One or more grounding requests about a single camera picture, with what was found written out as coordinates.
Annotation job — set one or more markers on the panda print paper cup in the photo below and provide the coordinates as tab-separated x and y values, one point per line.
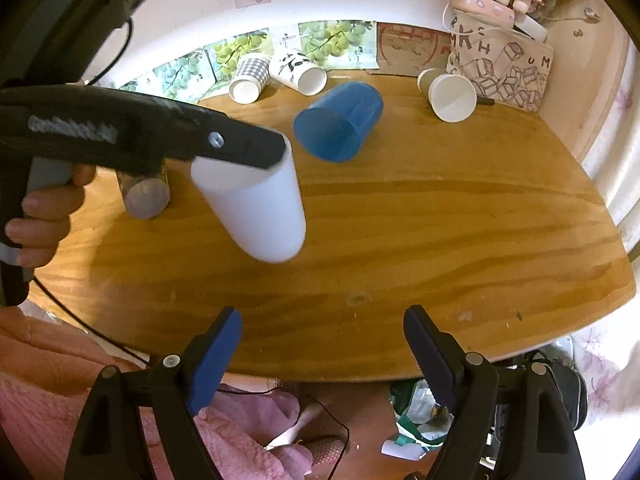
295	67

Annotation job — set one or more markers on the pink ribbon roll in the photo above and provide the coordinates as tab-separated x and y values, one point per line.
487	6

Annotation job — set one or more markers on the blue plastic cup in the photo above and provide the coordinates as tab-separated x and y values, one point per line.
345	115

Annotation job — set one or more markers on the grape print board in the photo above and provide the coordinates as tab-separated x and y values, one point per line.
330	42

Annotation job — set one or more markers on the brown cardboard box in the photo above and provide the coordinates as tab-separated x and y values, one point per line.
410	45

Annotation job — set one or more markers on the white paper scrap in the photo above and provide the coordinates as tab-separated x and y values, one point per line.
402	451

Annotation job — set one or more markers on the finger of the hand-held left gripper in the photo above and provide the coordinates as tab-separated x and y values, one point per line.
235	142

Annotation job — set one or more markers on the pink mesh slipper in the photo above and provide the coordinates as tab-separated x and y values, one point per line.
330	450

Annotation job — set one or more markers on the letter print tote bag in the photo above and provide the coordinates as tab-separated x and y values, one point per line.
515	70

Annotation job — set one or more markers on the plain white paper cup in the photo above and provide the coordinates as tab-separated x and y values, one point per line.
452	97

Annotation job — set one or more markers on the black bag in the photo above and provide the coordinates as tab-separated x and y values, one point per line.
567	390

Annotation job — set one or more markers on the person's left hand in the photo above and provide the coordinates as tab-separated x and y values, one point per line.
42	220

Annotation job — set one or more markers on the floral curtain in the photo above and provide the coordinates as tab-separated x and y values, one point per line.
607	360

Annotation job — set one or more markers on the pink fleece clothing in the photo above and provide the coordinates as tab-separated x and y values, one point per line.
35	400

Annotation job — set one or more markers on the white plastic cup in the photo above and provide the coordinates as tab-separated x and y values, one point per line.
260	210

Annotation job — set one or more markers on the green white plastic bag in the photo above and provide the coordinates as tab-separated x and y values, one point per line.
417	410

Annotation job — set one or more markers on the checkered paper cup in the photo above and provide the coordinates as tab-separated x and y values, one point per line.
248	77

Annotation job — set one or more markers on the black marker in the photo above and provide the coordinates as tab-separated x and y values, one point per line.
486	101

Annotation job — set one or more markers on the grey cup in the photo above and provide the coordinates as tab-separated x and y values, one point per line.
145	197

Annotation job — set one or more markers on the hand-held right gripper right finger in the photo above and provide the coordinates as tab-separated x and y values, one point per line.
434	357

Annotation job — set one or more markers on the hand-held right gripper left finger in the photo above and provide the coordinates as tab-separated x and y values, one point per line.
216	360

